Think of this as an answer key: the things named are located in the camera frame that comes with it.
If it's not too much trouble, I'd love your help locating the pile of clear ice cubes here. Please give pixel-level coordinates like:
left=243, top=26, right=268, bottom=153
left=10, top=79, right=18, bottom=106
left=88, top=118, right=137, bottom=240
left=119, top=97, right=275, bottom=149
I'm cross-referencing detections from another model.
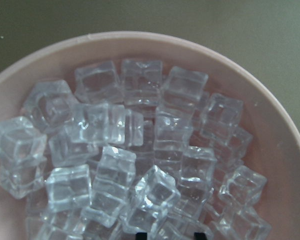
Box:
left=0, top=59, right=271, bottom=240

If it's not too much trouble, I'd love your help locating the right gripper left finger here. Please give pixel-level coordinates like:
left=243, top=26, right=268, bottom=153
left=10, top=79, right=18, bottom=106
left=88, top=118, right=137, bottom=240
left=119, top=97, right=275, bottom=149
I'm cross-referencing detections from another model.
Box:
left=135, top=232, right=147, bottom=240

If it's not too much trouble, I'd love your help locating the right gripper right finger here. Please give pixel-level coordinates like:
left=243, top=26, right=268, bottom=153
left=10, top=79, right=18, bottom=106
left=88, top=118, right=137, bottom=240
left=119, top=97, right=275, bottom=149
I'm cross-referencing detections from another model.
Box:
left=193, top=232, right=205, bottom=240

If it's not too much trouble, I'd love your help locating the pink bowl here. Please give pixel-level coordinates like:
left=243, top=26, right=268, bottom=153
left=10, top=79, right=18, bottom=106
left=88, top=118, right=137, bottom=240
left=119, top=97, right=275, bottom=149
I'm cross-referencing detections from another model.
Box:
left=0, top=31, right=300, bottom=240

